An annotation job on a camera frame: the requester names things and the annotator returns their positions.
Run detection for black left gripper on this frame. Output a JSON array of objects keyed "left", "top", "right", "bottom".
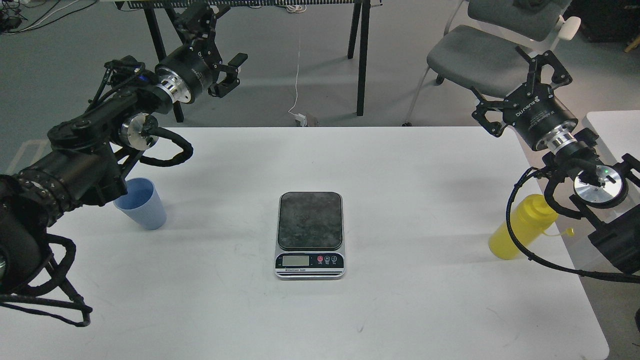
[{"left": 155, "top": 4, "right": 249, "bottom": 104}]

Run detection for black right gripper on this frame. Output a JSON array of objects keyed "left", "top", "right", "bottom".
[{"left": 470, "top": 46, "right": 579, "bottom": 152}]

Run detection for yellow squeeze bottle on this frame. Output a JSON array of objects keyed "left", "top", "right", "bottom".
[{"left": 487, "top": 194, "right": 559, "bottom": 260}]

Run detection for blue plastic cup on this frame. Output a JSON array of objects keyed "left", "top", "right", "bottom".
[{"left": 113, "top": 177, "right": 167, "bottom": 231}]

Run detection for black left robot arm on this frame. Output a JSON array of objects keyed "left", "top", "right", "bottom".
[{"left": 0, "top": 0, "right": 248, "bottom": 328}]

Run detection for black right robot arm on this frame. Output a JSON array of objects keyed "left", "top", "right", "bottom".
[{"left": 471, "top": 46, "right": 640, "bottom": 284}]

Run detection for digital kitchen scale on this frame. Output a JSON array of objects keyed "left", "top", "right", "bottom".
[{"left": 274, "top": 191, "right": 346, "bottom": 280}]

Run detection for grey office chair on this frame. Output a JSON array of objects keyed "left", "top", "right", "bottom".
[{"left": 425, "top": 0, "right": 582, "bottom": 98}]

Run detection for white side table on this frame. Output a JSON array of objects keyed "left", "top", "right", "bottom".
[{"left": 583, "top": 110, "right": 640, "bottom": 166}]

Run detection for white power adapter on floor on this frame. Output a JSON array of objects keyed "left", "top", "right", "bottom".
[{"left": 293, "top": 112, "right": 320, "bottom": 128}]

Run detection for black-legged background table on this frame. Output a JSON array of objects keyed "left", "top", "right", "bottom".
[{"left": 114, "top": 0, "right": 383, "bottom": 123}]

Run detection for white hanging cable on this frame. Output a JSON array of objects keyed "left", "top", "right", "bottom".
[{"left": 287, "top": 4, "right": 307, "bottom": 117}]

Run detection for cables on floor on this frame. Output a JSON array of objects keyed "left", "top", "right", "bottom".
[{"left": 0, "top": 0, "right": 96, "bottom": 35}]

